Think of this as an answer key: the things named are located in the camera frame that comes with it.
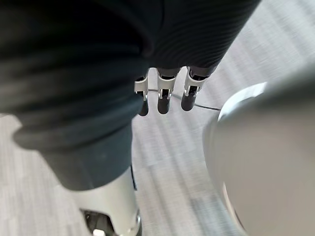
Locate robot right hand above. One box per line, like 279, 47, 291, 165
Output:
0, 0, 262, 236

